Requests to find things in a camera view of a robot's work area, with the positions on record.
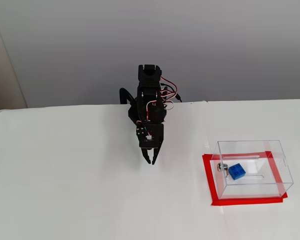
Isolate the red tape rectangle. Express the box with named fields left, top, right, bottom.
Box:
left=201, top=151, right=289, bottom=207

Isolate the red white servo wire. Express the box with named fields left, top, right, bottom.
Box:
left=160, top=78, right=178, bottom=101
left=145, top=99, right=163, bottom=122

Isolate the transparent acrylic box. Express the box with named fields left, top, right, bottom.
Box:
left=209, top=139, right=295, bottom=200

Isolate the silver cam lock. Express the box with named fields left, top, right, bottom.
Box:
left=216, top=162, right=231, bottom=179

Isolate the black table clamp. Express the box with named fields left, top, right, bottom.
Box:
left=119, top=87, right=137, bottom=105

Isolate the black square wrist camera mount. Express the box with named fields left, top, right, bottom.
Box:
left=139, top=123, right=165, bottom=148

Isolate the blue lego brick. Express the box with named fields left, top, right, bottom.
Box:
left=228, top=162, right=247, bottom=181

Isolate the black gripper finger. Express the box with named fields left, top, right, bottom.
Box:
left=140, top=147, right=152, bottom=165
left=151, top=146, right=162, bottom=166

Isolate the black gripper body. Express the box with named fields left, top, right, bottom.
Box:
left=136, top=120, right=165, bottom=138

